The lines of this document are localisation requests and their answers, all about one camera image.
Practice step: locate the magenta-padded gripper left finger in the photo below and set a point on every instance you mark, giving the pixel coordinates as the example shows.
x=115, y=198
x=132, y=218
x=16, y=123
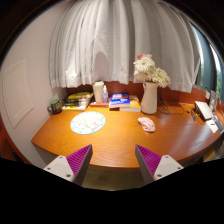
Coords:
x=78, y=161

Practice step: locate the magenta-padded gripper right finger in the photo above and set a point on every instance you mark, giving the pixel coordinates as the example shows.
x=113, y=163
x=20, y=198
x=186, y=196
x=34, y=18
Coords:
x=150, y=161

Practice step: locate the pink computer mouse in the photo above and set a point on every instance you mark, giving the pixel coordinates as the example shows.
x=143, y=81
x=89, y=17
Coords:
x=146, y=124

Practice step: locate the round cartoon-print mouse pad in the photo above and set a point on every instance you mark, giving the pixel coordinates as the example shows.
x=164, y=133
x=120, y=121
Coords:
x=87, y=122

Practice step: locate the yellow and white book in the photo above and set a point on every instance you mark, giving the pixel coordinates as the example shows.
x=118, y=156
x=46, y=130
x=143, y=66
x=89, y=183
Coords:
x=73, y=107

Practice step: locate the yellow cover book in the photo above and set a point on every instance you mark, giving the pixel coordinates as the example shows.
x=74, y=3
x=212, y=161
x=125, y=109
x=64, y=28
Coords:
x=135, y=105

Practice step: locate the dark green mug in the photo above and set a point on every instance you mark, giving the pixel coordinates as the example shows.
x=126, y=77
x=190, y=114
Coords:
x=56, y=106

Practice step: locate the red-brown flat book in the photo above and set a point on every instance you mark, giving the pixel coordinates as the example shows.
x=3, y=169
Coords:
x=98, y=104

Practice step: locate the white ceramic vase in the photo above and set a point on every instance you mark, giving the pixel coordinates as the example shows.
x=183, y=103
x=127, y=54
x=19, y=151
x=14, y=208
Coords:
x=149, y=100

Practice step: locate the black and yellow book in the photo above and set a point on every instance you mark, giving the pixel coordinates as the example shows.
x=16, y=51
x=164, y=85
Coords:
x=79, y=96

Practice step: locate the clear spray bottle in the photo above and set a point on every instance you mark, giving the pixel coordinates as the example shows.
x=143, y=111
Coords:
x=105, y=96

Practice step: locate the white paper card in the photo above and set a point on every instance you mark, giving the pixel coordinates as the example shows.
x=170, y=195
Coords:
x=212, y=126

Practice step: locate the white lidded tumbler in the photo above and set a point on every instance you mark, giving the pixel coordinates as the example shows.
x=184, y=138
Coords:
x=98, y=92

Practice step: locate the white flat device on stand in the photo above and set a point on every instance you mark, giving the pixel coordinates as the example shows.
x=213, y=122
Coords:
x=203, y=110

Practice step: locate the white flower bouquet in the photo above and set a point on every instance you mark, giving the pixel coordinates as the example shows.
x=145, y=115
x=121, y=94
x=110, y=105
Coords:
x=146, y=68

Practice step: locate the dark framed window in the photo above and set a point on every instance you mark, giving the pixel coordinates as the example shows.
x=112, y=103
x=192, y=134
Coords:
x=208, y=63

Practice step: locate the white pleated curtain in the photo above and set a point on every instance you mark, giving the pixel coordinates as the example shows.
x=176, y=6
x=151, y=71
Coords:
x=113, y=40

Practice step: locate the white framed wall panel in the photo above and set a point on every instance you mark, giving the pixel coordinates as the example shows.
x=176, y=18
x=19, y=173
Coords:
x=16, y=93

